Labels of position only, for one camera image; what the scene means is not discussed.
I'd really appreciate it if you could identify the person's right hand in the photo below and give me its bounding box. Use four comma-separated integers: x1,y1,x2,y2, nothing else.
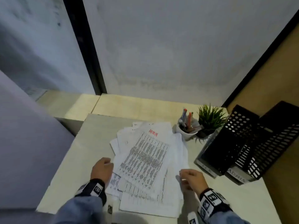
179,169,209,196

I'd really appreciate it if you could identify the person's left hand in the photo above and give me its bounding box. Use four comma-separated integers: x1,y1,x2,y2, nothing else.
90,157,114,184

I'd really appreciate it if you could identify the pile of printed papers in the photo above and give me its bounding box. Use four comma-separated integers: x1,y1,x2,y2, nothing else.
105,121,190,218

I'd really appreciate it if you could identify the person's left forearm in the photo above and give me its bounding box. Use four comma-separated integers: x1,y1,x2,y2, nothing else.
50,196,107,224

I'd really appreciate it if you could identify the person's right forearm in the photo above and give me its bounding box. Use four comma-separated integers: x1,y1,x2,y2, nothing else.
210,211,252,224

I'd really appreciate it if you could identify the black left wrist band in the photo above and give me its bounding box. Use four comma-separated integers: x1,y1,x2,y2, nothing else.
74,178,107,206

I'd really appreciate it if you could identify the black wrist band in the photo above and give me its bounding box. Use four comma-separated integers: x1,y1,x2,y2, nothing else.
74,178,107,206
197,188,233,220

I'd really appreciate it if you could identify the beige table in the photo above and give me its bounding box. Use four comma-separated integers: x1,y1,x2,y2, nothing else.
36,113,282,224

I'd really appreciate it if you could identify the black right wrist band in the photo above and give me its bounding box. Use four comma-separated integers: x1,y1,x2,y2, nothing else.
197,188,233,220

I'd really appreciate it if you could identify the white pen cup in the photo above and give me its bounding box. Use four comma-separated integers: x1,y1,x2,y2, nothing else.
175,122,199,141

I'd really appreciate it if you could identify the green potted plant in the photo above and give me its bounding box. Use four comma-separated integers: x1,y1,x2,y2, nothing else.
196,104,228,139

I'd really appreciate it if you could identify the blue marker with red cap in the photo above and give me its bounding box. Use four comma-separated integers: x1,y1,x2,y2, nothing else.
180,108,188,128

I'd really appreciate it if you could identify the grey partition panel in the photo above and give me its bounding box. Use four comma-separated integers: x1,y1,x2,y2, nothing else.
0,70,75,224

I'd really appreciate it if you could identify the grey vent grille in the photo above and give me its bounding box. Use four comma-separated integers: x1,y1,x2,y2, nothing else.
23,87,48,100

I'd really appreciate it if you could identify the black corner trim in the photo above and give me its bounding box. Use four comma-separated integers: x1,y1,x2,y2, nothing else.
222,16,299,108

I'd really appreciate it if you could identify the black wall post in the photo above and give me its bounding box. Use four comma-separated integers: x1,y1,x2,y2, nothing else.
62,0,108,96

